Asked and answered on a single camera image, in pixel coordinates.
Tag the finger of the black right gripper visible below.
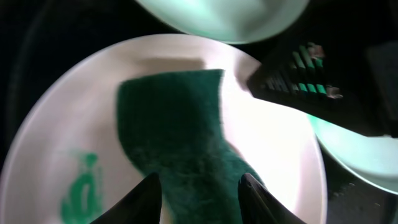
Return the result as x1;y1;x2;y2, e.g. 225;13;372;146
247;42;392;137

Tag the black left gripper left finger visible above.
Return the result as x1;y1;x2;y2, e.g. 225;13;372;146
91;173;162;224

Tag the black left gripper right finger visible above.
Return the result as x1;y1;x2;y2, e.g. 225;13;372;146
238;173;305;224

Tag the green plate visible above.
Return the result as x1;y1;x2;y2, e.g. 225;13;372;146
137;0;310;44
308;115;397;194

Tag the white plate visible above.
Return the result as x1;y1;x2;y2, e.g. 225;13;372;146
1;34;327;223

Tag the green scrubbing sponge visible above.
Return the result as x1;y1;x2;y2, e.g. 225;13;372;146
116;70;254;224

